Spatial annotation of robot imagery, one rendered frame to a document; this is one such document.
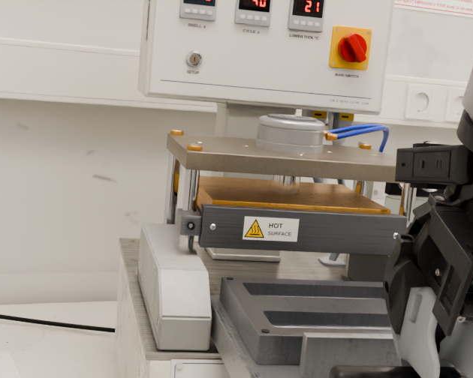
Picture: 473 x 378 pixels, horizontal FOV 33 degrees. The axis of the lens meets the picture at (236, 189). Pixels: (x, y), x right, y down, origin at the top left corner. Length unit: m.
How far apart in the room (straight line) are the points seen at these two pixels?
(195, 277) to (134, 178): 0.70
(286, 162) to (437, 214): 0.38
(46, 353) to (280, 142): 0.53
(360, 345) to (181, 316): 0.21
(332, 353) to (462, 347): 0.10
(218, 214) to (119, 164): 0.64
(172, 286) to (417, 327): 0.30
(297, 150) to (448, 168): 0.41
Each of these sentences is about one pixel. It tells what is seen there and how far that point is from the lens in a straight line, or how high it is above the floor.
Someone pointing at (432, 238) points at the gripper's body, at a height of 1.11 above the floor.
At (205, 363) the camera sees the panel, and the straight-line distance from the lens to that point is 0.77.
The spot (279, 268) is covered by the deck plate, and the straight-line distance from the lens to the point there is 1.10.
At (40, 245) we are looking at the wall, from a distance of 1.46.
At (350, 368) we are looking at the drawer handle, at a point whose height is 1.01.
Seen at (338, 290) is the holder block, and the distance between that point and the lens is 0.80.
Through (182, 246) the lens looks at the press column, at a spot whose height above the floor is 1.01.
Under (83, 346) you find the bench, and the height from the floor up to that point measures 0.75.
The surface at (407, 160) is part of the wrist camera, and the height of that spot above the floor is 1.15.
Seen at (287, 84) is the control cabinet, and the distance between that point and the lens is 1.07.
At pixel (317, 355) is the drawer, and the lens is 0.61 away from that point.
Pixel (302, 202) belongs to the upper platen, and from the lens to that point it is 0.88.
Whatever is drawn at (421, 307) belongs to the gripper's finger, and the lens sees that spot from 0.54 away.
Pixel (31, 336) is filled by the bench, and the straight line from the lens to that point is 1.31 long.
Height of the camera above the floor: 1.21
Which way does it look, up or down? 9 degrees down
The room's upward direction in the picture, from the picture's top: 5 degrees clockwise
